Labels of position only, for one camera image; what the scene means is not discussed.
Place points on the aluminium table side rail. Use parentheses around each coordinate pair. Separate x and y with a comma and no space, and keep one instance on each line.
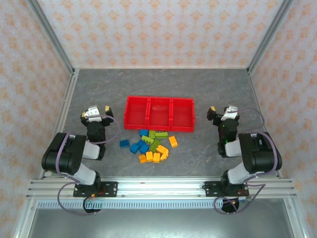
(256,99)
(65,111)

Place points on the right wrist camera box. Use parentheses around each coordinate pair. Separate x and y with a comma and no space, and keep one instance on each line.
(230,112)

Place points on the aluminium frame bar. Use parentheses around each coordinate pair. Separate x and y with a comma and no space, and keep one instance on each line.
(26,220)
(296,220)

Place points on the blue lego brick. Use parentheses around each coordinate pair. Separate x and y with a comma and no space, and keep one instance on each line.
(141,142)
(143,132)
(143,148)
(124,143)
(135,148)

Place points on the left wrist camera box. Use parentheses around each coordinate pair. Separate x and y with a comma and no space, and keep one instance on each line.
(92,112)

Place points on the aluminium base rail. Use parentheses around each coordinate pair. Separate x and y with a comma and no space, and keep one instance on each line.
(161,188)

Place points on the long green lego brick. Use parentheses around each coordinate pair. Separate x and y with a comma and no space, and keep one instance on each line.
(161,134)

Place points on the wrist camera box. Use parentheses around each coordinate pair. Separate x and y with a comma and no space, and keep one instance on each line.
(230,112)
(92,112)

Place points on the aluminium frame post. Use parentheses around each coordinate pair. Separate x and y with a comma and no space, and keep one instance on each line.
(268,37)
(52,37)

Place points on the orange lego brick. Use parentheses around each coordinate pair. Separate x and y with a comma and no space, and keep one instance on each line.
(142,158)
(161,148)
(173,141)
(165,154)
(149,156)
(156,158)

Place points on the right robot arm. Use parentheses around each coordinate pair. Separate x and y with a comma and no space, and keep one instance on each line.
(257,156)

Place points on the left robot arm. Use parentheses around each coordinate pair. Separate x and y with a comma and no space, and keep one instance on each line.
(64,158)

